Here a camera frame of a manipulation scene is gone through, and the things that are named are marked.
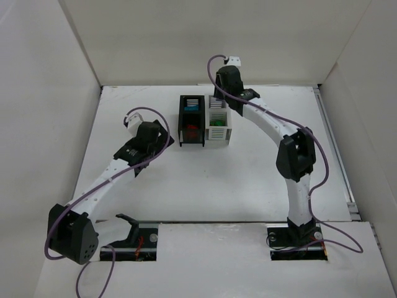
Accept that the red lego piece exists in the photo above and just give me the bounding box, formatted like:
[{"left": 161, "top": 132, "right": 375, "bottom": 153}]
[{"left": 184, "top": 124, "right": 200, "bottom": 142}]

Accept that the teal lego plate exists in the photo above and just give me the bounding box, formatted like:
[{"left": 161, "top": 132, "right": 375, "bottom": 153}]
[{"left": 184, "top": 106, "right": 200, "bottom": 112}]

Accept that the green lego square brick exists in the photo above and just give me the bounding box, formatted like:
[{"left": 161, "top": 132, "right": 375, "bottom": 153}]
[{"left": 210, "top": 120, "right": 225, "bottom": 127}]

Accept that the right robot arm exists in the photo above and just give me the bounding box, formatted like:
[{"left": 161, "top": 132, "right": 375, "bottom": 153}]
[{"left": 214, "top": 65, "right": 316, "bottom": 228}]

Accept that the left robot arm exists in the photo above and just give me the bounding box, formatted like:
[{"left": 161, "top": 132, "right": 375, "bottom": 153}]
[{"left": 44, "top": 120, "right": 174, "bottom": 264}]

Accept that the black slotted container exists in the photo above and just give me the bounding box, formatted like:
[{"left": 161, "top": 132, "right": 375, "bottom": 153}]
[{"left": 177, "top": 95, "right": 205, "bottom": 147}]

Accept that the white slotted container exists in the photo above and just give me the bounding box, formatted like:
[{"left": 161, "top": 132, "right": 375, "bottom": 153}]
[{"left": 205, "top": 94, "right": 232, "bottom": 147}]

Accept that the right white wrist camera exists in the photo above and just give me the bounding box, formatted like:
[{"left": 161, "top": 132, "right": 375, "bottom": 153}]
[{"left": 224, "top": 56, "right": 241, "bottom": 67}]

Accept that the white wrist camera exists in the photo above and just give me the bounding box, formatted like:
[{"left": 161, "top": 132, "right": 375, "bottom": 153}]
[
  {"left": 124, "top": 112, "right": 143, "bottom": 137},
  {"left": 224, "top": 56, "right": 241, "bottom": 67}
]

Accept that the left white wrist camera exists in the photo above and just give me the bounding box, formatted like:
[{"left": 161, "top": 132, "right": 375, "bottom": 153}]
[{"left": 124, "top": 112, "right": 143, "bottom": 137}]

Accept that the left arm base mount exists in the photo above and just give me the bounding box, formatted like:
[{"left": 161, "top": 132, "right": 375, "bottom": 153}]
[{"left": 93, "top": 214, "right": 159, "bottom": 262}]

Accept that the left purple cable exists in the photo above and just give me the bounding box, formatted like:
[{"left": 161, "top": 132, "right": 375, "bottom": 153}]
[{"left": 44, "top": 107, "right": 171, "bottom": 298}]

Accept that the purple cable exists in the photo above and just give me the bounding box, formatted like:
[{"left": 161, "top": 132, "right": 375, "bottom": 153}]
[
  {"left": 206, "top": 55, "right": 364, "bottom": 254},
  {"left": 44, "top": 107, "right": 171, "bottom": 298}
]

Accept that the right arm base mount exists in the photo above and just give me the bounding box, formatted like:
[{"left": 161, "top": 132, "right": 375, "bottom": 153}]
[{"left": 266, "top": 226, "right": 328, "bottom": 261}]

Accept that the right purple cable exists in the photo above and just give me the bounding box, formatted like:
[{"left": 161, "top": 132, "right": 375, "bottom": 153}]
[{"left": 206, "top": 55, "right": 364, "bottom": 254}]

